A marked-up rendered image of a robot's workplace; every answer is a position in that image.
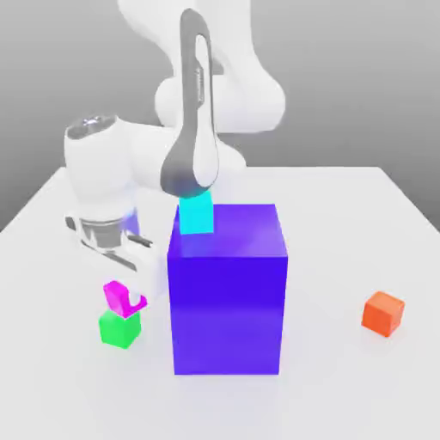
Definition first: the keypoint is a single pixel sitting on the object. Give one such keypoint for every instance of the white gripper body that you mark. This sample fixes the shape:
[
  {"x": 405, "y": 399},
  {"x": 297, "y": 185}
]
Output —
[{"x": 147, "y": 271}]

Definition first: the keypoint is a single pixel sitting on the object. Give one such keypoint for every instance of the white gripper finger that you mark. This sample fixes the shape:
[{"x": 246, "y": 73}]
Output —
[{"x": 135, "y": 297}]

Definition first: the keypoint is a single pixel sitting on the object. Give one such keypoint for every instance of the small magenta cube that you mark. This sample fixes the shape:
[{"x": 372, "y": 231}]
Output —
[{"x": 115, "y": 295}]

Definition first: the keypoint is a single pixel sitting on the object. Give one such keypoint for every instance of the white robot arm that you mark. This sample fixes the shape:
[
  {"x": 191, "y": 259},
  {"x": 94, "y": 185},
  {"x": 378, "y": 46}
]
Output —
[{"x": 99, "y": 165}]

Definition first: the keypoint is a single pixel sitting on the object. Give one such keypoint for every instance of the small green cube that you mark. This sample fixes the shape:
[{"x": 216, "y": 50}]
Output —
[{"x": 118, "y": 331}]

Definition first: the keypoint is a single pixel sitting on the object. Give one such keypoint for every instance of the small cyan cube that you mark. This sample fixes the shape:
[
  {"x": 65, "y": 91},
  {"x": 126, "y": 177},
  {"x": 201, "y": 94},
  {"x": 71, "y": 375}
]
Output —
[{"x": 196, "y": 216}]

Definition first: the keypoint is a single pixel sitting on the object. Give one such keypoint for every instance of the small orange cube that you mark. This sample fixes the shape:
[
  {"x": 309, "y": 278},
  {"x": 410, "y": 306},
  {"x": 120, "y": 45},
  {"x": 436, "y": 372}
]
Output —
[{"x": 381, "y": 314}]

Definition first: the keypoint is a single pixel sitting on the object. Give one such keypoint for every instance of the large purple box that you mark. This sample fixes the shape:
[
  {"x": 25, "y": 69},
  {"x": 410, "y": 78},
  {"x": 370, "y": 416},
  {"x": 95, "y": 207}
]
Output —
[{"x": 227, "y": 309}]

